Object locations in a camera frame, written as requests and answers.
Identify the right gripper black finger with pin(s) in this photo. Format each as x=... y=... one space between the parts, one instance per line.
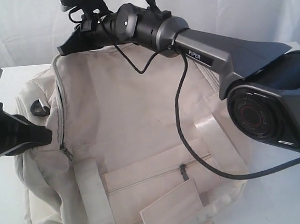
x=79 y=41

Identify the right wrist camera with heatsink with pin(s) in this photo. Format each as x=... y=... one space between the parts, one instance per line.
x=87 y=6

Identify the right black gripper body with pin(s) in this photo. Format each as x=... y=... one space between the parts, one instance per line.
x=97 y=29

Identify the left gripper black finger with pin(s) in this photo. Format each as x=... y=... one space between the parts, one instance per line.
x=20 y=135

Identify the beige duffel bag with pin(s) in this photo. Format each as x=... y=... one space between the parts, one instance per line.
x=116 y=156

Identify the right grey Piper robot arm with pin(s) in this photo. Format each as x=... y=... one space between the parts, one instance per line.
x=260 y=81

